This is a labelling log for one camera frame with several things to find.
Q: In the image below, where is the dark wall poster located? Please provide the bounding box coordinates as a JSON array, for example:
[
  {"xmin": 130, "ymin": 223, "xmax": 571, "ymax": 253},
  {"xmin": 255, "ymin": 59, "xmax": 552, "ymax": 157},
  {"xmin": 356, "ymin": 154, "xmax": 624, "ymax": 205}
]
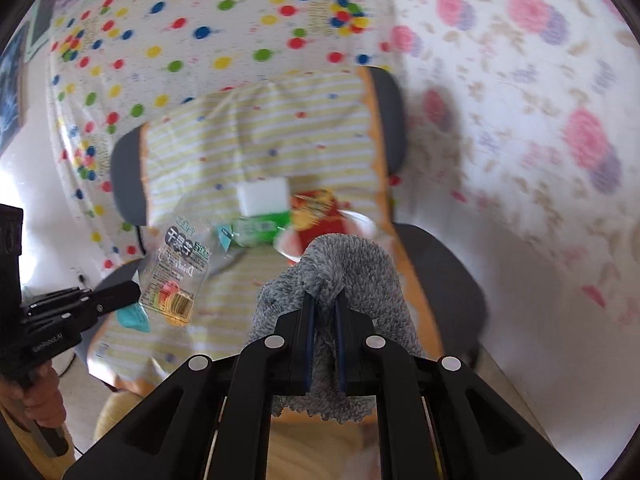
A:
[{"xmin": 0, "ymin": 25, "xmax": 28, "ymax": 153}]

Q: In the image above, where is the teal small packet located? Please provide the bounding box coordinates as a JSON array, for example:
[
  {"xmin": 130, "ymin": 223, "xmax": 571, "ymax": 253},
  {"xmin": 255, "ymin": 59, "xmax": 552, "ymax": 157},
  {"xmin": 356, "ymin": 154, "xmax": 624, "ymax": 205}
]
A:
[{"xmin": 116, "ymin": 305, "xmax": 152, "ymax": 333}]

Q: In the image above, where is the red snack packet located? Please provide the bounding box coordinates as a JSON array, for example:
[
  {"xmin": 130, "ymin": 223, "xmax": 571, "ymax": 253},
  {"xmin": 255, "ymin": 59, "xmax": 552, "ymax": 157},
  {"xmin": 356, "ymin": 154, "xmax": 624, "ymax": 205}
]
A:
[{"xmin": 290, "ymin": 189, "xmax": 351, "ymax": 256}]

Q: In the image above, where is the green plastic bottle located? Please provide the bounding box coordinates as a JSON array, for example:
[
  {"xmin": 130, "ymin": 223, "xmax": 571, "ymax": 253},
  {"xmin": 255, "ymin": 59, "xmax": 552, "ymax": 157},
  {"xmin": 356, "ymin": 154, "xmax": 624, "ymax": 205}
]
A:
[{"xmin": 217, "ymin": 210, "xmax": 293, "ymax": 251}]

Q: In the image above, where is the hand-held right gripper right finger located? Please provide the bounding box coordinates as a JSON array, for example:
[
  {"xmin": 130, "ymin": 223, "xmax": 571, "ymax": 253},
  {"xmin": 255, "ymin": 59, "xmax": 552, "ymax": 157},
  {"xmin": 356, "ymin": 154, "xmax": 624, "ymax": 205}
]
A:
[{"xmin": 334, "ymin": 292, "xmax": 583, "ymax": 480}]

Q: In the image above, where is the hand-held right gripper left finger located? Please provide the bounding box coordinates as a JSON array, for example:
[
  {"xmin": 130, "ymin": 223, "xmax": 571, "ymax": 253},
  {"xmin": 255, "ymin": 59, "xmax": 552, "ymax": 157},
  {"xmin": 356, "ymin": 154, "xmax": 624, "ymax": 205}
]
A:
[{"xmin": 62, "ymin": 292, "xmax": 316, "ymax": 480}]

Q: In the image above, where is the pink floral sheet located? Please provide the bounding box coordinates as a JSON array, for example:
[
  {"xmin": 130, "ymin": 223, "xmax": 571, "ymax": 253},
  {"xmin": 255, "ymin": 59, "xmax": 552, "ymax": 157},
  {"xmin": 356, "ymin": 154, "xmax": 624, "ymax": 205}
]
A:
[{"xmin": 380, "ymin": 0, "xmax": 640, "ymax": 331}]

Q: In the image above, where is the person's left hand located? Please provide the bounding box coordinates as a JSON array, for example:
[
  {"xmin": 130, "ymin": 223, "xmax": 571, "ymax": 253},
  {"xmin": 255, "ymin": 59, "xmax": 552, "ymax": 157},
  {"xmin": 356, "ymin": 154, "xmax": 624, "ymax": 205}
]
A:
[{"xmin": 0, "ymin": 364, "xmax": 66, "ymax": 431}]

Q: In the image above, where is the white foam block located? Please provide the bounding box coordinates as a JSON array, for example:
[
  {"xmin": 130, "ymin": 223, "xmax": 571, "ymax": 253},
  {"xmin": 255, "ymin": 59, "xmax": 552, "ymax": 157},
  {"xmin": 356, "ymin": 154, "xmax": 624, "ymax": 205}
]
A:
[{"xmin": 236, "ymin": 177, "xmax": 292, "ymax": 218}]

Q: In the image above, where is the polka dot sheet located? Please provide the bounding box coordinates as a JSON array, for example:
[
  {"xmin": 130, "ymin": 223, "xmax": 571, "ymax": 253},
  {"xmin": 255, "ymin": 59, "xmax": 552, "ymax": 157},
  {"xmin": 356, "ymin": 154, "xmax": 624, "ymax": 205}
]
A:
[{"xmin": 47, "ymin": 0, "xmax": 406, "ymax": 271}]

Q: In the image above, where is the yellow striped cloth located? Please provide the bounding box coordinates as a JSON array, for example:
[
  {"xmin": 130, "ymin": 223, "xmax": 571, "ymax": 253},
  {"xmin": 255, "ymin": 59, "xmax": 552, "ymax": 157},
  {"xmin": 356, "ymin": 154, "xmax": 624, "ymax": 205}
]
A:
[{"xmin": 87, "ymin": 67, "xmax": 446, "ymax": 396}]

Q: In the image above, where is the grey office chair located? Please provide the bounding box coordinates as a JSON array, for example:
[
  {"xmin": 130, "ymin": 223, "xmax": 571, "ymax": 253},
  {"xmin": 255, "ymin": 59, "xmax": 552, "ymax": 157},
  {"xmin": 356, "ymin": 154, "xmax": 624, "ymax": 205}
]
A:
[{"xmin": 109, "ymin": 66, "xmax": 488, "ymax": 391}]

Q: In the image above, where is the grey fluffy cloth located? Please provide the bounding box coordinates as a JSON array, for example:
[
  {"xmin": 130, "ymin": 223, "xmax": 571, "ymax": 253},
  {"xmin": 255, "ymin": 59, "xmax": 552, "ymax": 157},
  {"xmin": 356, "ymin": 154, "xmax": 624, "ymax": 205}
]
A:
[{"xmin": 248, "ymin": 233, "xmax": 426, "ymax": 423}]

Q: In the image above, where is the clear plastic snack packet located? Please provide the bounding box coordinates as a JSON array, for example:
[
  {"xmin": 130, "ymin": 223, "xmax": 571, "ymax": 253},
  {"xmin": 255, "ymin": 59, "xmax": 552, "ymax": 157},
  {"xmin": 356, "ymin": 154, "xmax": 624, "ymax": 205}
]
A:
[{"xmin": 137, "ymin": 220, "xmax": 213, "ymax": 328}]

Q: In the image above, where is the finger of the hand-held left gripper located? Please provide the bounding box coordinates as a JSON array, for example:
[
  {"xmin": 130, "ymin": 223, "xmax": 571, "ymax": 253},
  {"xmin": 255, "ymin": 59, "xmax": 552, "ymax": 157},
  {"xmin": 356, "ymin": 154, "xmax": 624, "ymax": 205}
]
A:
[{"xmin": 20, "ymin": 280, "xmax": 142, "ymax": 333}]

